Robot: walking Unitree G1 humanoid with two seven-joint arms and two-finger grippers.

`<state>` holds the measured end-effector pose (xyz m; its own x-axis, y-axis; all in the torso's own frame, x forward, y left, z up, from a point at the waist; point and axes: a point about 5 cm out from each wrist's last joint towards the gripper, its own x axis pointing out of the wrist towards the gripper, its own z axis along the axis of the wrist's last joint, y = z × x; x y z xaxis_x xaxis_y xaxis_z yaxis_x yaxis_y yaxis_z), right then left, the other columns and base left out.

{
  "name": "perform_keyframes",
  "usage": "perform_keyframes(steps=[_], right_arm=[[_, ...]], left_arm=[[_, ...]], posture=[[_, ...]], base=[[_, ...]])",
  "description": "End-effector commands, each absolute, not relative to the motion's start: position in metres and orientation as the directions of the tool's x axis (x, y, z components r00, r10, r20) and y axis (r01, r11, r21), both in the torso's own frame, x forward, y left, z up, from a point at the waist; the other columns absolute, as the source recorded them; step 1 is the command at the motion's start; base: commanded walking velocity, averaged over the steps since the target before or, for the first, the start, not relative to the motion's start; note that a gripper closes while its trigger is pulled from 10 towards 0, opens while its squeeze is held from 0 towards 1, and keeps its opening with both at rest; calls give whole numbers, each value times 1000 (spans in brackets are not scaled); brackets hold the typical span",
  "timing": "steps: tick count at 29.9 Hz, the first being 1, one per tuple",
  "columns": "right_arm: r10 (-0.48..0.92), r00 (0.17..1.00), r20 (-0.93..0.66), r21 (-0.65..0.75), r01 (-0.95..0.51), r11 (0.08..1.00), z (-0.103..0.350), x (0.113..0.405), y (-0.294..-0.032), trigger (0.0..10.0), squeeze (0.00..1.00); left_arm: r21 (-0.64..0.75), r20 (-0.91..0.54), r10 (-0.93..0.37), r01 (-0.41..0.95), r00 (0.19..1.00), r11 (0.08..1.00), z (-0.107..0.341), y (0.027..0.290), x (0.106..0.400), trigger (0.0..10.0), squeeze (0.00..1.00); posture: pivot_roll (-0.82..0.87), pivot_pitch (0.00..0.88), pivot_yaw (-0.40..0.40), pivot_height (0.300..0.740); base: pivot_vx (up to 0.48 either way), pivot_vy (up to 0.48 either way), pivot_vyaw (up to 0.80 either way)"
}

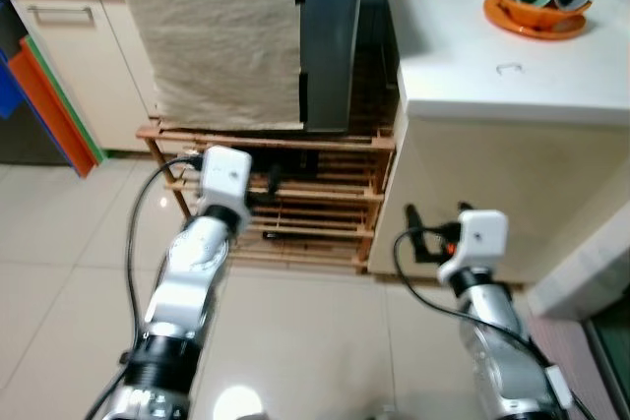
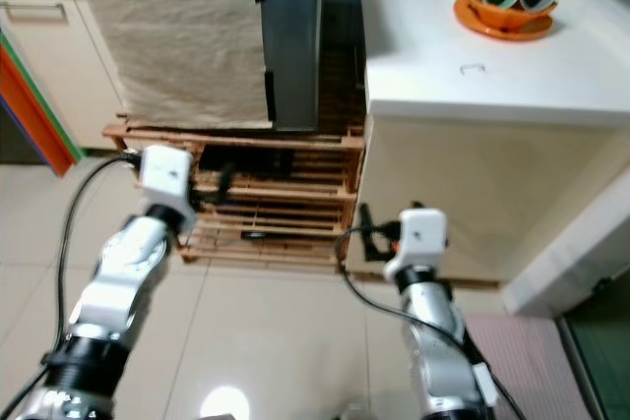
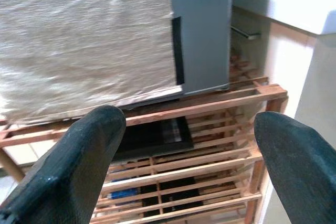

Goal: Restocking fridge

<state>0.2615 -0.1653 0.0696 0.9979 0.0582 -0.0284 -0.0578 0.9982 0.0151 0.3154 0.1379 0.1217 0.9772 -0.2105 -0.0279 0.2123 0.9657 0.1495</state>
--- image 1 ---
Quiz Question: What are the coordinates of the small grey fridge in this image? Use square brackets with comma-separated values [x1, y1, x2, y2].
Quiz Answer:
[293, 0, 366, 135]

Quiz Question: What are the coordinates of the wooden slatted rack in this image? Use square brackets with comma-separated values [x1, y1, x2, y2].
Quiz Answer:
[137, 115, 398, 274]

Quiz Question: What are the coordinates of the white counter block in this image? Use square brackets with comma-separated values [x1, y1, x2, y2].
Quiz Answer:
[368, 0, 630, 284]

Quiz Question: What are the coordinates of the beige woven cloth cover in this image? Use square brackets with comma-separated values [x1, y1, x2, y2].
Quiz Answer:
[106, 0, 304, 132]

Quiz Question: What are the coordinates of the pink floor mat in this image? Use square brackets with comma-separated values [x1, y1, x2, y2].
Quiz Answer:
[527, 314, 617, 420]

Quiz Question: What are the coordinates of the cream kitchen cabinet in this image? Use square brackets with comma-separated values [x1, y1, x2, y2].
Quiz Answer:
[0, 0, 164, 153]

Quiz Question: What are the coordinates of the orange bowl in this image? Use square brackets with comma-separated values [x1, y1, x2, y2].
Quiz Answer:
[495, 0, 593, 30]

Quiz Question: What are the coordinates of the green board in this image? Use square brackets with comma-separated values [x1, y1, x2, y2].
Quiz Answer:
[22, 33, 107, 161]

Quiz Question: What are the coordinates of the glass sliding door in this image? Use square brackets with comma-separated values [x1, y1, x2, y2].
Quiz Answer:
[579, 287, 630, 420]

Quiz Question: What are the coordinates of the orange board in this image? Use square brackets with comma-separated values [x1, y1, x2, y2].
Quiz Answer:
[5, 41, 96, 178]

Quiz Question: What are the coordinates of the tall black refrigerator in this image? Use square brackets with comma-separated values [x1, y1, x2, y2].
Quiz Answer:
[0, 0, 72, 167]

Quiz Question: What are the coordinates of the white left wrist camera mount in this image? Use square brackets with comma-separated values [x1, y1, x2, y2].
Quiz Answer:
[200, 147, 253, 212]

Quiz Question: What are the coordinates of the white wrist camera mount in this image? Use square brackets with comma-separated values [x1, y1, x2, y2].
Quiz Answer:
[200, 147, 253, 212]
[438, 210, 509, 285]

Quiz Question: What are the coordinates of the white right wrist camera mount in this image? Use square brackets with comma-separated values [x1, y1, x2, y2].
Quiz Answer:
[438, 210, 509, 285]

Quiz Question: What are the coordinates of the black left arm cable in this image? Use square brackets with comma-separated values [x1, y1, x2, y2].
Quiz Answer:
[122, 152, 204, 382]

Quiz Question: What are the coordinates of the metal cabinet handle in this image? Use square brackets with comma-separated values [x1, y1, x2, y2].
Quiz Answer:
[25, 4, 95, 27]

